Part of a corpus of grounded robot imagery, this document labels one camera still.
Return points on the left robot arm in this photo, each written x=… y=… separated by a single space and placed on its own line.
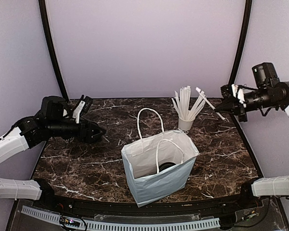
x=54 y=119

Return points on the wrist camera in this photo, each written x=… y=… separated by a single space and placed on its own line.
x=233 y=94
x=82 y=107

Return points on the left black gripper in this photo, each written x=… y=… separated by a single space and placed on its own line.
x=86 y=137

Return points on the left black frame post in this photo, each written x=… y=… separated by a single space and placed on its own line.
x=51 y=49

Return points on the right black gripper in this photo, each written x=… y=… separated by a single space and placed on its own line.
x=235 y=109

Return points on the green circuit board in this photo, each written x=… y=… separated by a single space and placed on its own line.
x=68 y=222

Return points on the white slotted cable duct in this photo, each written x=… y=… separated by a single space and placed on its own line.
x=120 y=225

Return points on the single white straw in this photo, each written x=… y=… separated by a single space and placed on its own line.
x=204 y=97

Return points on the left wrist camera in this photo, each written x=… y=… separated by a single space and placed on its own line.
x=82 y=107

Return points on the white paper bag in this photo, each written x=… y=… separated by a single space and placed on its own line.
x=141 y=159

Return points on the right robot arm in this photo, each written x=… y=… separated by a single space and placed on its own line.
x=270 y=93

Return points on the white cup holding straws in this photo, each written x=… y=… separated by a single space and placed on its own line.
x=185 y=125

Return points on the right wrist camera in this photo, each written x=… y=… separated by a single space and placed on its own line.
x=233 y=94

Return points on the black front table rail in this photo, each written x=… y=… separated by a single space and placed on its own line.
x=220 y=206

